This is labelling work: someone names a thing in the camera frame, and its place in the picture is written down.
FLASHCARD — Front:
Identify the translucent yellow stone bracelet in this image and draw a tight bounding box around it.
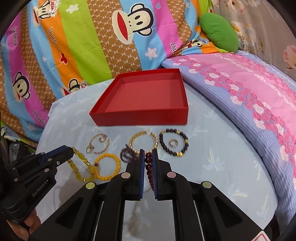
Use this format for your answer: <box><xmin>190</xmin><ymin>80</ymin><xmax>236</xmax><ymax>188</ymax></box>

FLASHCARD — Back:
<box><xmin>67</xmin><ymin>146</ymin><xmax>96</xmax><ymax>183</ymax></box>

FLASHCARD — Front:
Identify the dark garnet small bead strand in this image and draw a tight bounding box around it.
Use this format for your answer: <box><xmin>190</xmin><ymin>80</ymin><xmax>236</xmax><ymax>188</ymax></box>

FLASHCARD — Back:
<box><xmin>120</xmin><ymin>144</ymin><xmax>139</xmax><ymax>163</ymax></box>

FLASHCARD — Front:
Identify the dark red bead bracelet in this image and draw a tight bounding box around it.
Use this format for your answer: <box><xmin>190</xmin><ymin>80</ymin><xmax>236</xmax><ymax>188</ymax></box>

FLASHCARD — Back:
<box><xmin>144</xmin><ymin>151</ymin><xmax>155</xmax><ymax>192</ymax></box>

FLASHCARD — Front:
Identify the person's left hand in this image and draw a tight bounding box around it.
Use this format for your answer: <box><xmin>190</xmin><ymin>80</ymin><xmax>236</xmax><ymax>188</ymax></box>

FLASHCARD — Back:
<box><xmin>7</xmin><ymin>208</ymin><xmax>41</xmax><ymax>240</ymax></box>

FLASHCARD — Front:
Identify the thin rose gold bangle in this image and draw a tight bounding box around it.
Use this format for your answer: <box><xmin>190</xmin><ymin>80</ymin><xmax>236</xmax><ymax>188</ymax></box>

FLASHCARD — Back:
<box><xmin>86</xmin><ymin>133</ymin><xmax>110</xmax><ymax>154</ymax></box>

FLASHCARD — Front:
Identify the gold woven bangle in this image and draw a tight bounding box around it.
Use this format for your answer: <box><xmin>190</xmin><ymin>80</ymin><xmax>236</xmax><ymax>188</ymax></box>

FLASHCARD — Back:
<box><xmin>129</xmin><ymin>131</ymin><xmax>159</xmax><ymax>155</ymax></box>

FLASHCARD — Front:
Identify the colourful monkey cartoon quilt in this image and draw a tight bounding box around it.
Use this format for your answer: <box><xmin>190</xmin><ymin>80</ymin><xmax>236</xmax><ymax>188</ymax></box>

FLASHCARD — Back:
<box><xmin>1</xmin><ymin>0</ymin><xmax>226</xmax><ymax>147</ymax></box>

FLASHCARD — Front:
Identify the red cardboard box tray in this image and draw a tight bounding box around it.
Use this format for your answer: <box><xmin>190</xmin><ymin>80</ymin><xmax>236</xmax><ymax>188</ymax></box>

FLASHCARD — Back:
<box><xmin>89</xmin><ymin>68</ymin><xmax>189</xmax><ymax>126</ymax></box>

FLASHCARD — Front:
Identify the pink blue floral blanket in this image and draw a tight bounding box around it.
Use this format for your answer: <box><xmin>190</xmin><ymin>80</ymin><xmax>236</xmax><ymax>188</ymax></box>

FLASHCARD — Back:
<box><xmin>162</xmin><ymin>52</ymin><xmax>295</xmax><ymax>225</ymax></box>

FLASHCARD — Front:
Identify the green plush cushion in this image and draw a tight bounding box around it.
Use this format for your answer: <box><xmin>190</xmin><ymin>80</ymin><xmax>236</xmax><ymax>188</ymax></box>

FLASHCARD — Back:
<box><xmin>199</xmin><ymin>13</ymin><xmax>239</xmax><ymax>52</ymax></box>

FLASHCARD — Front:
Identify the grey floral fabric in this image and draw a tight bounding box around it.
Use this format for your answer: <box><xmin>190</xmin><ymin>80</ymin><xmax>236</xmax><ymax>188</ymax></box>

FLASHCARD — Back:
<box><xmin>212</xmin><ymin>1</ymin><xmax>295</xmax><ymax>79</ymax></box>

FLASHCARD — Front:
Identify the orange yellow bead bracelet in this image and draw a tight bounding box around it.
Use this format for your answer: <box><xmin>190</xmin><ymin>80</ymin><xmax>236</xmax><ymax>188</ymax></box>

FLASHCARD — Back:
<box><xmin>93</xmin><ymin>153</ymin><xmax>122</xmax><ymax>182</ymax></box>

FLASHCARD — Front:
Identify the black bead gold charm bracelet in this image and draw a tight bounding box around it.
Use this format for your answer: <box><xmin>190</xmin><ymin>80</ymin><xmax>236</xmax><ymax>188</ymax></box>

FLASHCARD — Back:
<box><xmin>159</xmin><ymin>128</ymin><xmax>190</xmax><ymax>158</ymax></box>

